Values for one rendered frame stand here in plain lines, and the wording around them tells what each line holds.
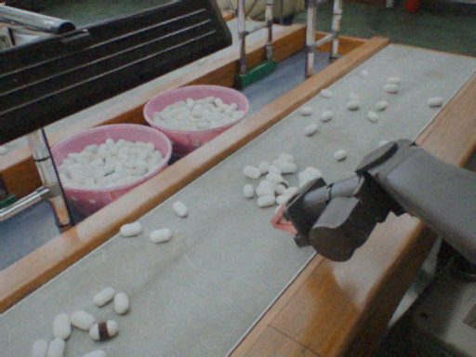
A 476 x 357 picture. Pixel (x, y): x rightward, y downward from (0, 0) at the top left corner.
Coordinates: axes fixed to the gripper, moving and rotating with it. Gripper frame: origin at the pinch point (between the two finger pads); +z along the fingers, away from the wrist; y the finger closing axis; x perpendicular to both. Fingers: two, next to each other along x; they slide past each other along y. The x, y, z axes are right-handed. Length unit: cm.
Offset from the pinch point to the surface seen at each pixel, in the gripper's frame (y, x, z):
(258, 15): -253, -84, 169
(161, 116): -21, -30, 40
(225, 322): 18.2, 4.9, -0.7
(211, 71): -49, -35, 43
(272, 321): 15.7, 7.2, -6.8
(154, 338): 25.8, 1.0, 3.8
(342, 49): -106, -20, 36
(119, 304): 25.7, -4.9, 7.8
